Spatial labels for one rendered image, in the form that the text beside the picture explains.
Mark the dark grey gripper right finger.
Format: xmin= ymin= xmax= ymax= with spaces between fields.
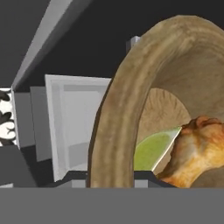
xmin=133 ymin=170 xmax=179 ymax=189

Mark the brown chicken drumstick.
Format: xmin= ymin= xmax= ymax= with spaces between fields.
xmin=157 ymin=115 xmax=224 ymax=189

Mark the white fridge door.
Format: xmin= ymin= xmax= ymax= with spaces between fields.
xmin=44 ymin=73 xmax=114 ymax=183

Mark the brown wooden bowl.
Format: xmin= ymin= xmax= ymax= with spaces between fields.
xmin=86 ymin=15 xmax=224 ymax=189

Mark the green lemon wedge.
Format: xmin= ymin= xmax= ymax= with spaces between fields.
xmin=133 ymin=125 xmax=184 ymax=173

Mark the grey fridge body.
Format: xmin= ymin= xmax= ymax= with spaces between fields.
xmin=10 ymin=0 xmax=95 ymax=163

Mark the grey fridge door handle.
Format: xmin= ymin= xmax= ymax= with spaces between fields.
xmin=125 ymin=35 xmax=143 ymax=55

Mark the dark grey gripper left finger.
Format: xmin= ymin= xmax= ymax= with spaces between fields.
xmin=43 ymin=170 xmax=88 ymax=189

